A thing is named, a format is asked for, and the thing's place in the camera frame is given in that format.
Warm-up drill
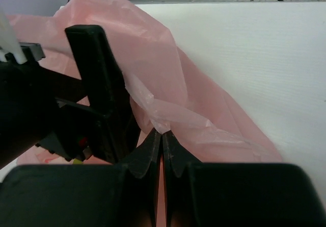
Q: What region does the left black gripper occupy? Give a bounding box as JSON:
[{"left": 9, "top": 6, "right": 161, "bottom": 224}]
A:
[{"left": 1, "top": 24, "right": 140, "bottom": 167}]

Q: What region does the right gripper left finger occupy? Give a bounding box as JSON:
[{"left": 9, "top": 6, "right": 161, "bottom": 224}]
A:
[{"left": 1, "top": 130, "right": 161, "bottom": 226}]

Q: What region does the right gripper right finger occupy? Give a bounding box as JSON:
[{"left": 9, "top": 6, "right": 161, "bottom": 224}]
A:
[{"left": 162, "top": 132, "right": 325, "bottom": 226}]

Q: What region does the pink plastic bag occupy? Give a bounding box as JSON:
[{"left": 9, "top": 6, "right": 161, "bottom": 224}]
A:
[{"left": 5, "top": 0, "right": 283, "bottom": 227}]

